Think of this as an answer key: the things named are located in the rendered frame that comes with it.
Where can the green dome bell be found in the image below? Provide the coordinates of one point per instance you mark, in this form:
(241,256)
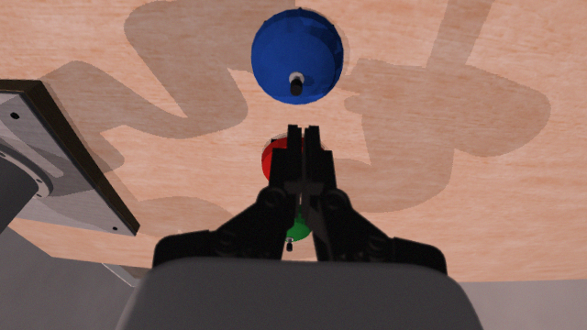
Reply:
(298,232)

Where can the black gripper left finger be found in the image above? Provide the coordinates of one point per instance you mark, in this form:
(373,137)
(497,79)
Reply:
(259,231)

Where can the red dome bell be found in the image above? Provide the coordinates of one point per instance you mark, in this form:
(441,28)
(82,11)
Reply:
(266,155)

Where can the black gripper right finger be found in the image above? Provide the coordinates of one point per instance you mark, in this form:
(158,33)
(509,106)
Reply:
(339,232)

